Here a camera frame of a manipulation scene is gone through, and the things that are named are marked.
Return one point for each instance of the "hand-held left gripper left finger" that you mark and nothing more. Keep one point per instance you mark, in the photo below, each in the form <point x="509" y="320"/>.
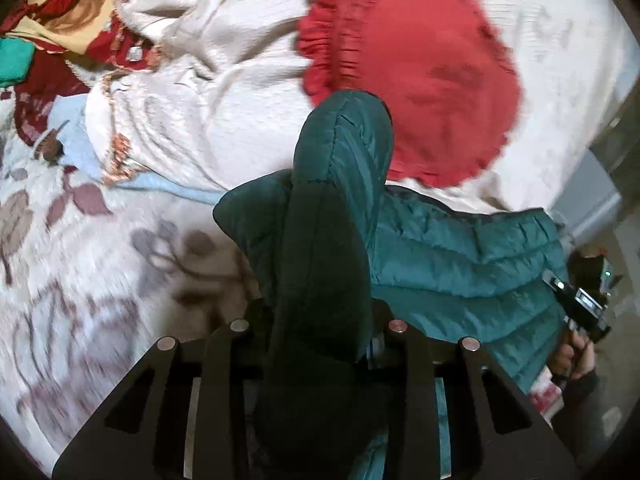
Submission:
<point x="220" y="360"/>

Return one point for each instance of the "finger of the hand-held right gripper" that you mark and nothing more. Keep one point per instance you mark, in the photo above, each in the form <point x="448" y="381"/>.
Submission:
<point x="556" y="284"/>

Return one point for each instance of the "red printed blanket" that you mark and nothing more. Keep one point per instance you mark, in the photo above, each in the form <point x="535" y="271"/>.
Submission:
<point x="45" y="5"/>

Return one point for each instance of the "person's right forearm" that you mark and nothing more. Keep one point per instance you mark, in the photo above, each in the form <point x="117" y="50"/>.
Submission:
<point x="587" y="400"/>

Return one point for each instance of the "red ruffled cushion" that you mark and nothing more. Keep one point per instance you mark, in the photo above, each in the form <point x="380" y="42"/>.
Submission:
<point x="425" y="60"/>

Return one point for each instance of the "teal puffer jacket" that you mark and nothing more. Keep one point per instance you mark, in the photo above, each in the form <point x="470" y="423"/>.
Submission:
<point x="450" y="270"/>

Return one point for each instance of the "white floral bedsheet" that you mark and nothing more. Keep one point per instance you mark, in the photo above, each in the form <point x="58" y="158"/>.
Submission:
<point x="100" y="270"/>

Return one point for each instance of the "cream quilted blanket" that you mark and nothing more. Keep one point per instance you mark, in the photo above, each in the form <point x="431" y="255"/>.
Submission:
<point x="225" y="60"/>

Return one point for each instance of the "light blue cloth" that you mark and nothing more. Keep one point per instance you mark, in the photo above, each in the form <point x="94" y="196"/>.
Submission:
<point x="75" y="145"/>

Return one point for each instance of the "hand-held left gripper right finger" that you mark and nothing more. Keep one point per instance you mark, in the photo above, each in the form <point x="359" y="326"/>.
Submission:
<point x="415" y="360"/>

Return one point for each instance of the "person's right hand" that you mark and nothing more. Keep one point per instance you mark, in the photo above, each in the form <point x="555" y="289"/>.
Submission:
<point x="575" y="360"/>

